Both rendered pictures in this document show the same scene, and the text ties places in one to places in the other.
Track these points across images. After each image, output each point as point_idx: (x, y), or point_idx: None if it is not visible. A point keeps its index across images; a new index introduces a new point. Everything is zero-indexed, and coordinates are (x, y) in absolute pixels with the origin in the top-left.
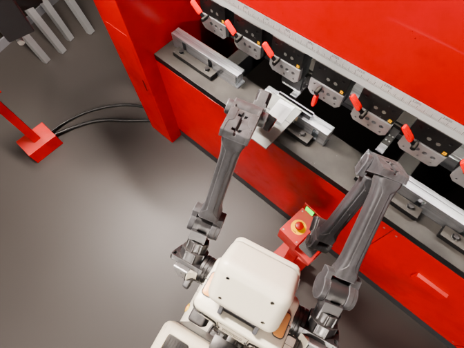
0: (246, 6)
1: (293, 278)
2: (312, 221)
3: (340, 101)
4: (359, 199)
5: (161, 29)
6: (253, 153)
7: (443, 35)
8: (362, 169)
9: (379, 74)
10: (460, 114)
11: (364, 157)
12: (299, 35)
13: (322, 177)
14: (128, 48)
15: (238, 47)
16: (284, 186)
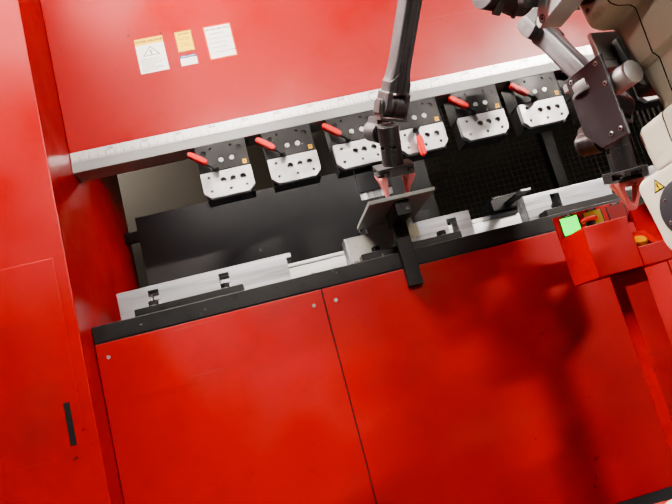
0: (278, 110)
1: None
2: (581, 140)
3: (443, 129)
4: (565, 40)
5: (94, 294)
6: (407, 361)
7: (459, 7)
8: (532, 21)
9: (449, 68)
10: (524, 49)
11: (520, 24)
12: (356, 94)
13: (523, 234)
14: (40, 305)
15: (281, 181)
16: (506, 380)
